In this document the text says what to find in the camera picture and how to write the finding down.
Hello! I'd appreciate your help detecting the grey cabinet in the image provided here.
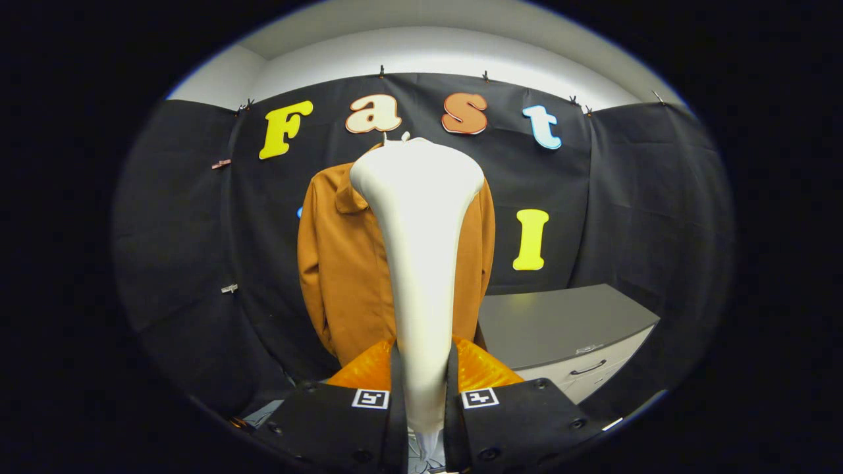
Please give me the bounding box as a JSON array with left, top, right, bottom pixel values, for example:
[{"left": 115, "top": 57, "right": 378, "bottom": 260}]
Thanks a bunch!
[{"left": 476, "top": 284, "right": 661, "bottom": 404}]

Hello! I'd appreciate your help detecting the row of black cloth clips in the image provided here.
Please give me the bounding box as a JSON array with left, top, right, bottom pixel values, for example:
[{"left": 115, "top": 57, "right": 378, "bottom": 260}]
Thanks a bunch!
[{"left": 237, "top": 63, "right": 667, "bottom": 116}]

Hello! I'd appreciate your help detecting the white garment steamer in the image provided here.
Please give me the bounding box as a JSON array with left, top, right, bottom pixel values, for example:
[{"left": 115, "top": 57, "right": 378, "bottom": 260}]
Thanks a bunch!
[{"left": 350, "top": 137, "right": 486, "bottom": 436}]

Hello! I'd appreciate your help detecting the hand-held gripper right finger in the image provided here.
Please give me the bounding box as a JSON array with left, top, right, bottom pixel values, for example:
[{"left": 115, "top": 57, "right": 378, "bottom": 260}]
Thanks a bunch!
[{"left": 445, "top": 336, "right": 603, "bottom": 474}]

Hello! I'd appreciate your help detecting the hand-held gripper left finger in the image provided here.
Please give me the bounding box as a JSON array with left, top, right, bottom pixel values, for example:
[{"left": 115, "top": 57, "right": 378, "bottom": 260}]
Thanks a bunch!
[{"left": 254, "top": 336, "right": 410, "bottom": 474}]

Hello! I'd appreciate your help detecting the orange-brown button shirt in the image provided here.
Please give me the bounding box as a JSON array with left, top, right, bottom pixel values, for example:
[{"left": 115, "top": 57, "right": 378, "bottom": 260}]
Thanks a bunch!
[{"left": 297, "top": 144, "right": 497, "bottom": 367}]

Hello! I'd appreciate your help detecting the black backdrop cloth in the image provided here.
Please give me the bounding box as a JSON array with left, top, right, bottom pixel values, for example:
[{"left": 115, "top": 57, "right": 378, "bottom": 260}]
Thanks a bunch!
[{"left": 111, "top": 71, "right": 737, "bottom": 425}]

